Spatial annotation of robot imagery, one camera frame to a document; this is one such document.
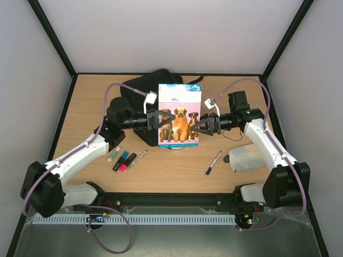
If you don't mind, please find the black marker pen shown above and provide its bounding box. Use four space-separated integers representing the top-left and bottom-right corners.
112 153 137 171

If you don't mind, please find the black student backpack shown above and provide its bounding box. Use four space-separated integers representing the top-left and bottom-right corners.
124 69 203 147

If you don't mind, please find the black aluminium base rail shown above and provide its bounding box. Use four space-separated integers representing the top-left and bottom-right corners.
26 191 271 212

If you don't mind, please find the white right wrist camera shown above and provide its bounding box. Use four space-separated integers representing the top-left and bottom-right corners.
204 98 220 116

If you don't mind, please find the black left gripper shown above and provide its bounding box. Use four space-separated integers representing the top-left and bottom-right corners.
121 108 175 131

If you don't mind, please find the grey white pen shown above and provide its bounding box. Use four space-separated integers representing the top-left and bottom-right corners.
128 150 148 169

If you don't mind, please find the light blue slotted cable duct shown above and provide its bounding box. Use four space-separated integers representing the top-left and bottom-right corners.
33 214 236 225

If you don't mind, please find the dog picture book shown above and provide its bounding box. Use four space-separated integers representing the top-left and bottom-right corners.
158 84 202 149

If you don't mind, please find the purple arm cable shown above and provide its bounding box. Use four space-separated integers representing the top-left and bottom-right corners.
21 82 148 254
211 77 308 232

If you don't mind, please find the pink highlighter marker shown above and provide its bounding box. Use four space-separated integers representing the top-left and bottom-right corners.
118 164 127 172

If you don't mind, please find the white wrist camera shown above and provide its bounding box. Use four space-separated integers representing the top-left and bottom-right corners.
204 98 220 116
143 91 158 114

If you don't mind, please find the blue highlighter marker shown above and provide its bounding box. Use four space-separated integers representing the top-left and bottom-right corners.
116 151 129 166

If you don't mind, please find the blue capped white pen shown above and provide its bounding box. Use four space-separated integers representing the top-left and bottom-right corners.
205 151 222 175

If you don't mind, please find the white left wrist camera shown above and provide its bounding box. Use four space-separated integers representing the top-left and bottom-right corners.
143 91 158 114

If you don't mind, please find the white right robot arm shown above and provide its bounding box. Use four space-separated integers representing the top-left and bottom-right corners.
191 91 310 210

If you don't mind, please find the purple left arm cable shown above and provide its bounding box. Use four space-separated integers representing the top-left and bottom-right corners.
21 82 148 254

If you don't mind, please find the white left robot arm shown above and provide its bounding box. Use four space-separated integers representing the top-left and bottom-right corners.
20 97 175 217

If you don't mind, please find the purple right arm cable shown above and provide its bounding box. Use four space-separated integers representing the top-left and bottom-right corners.
211 77 308 232

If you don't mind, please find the white green glue stick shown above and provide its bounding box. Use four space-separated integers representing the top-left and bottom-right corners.
107 147 121 162

